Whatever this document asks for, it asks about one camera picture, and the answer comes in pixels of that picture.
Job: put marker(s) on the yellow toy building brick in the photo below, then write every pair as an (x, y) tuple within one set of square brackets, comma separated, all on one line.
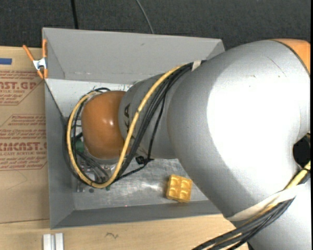
[(179, 188)]

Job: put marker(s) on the brown cardboard board, red print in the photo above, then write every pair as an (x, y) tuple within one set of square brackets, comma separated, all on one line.
[(18, 186)]

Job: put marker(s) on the grey metal bin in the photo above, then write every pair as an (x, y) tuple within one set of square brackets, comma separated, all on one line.
[(107, 59)]

